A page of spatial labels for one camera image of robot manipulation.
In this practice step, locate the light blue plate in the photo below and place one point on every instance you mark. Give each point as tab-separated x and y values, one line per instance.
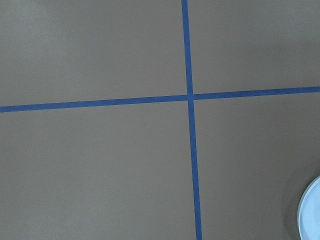
308	213

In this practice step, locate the brown paper table cover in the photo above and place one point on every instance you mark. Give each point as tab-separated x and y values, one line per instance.
158	119

